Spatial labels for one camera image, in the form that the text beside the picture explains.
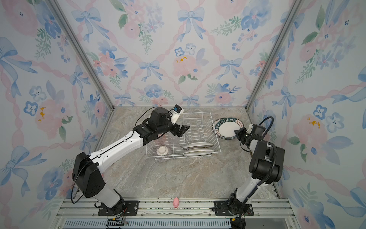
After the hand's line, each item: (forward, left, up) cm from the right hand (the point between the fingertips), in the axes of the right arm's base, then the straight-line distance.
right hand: (235, 129), depth 97 cm
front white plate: (-23, +27, +9) cm, 36 cm away
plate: (-19, +27, +10) cm, 34 cm away
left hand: (-9, +35, +19) cm, 41 cm away
